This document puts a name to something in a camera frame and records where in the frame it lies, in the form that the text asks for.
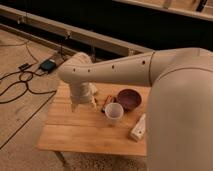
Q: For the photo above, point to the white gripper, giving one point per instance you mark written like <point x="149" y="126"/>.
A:
<point x="81" y="93"/>

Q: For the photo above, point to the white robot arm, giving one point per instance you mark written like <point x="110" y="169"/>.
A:
<point x="179" y="113"/>

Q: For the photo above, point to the white ceramic cup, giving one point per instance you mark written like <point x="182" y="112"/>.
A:
<point x="114" y="113"/>

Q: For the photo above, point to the beige sponge block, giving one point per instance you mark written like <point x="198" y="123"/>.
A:
<point x="93" y="88"/>

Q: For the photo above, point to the orange and black snack packet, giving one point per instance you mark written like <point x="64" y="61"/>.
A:
<point x="109" y="99"/>

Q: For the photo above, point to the wooden table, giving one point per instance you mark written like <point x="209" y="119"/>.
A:
<point x="87" y="130"/>

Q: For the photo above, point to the dark purple bowl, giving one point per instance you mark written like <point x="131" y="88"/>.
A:
<point x="129" y="99"/>

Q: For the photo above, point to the blue power adapter box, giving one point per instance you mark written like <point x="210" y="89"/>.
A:
<point x="47" y="66"/>

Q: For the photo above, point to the white plastic bottle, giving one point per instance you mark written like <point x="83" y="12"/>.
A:
<point x="138" y="130"/>

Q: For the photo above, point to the small black connector box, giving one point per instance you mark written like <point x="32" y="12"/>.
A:
<point x="24" y="66"/>

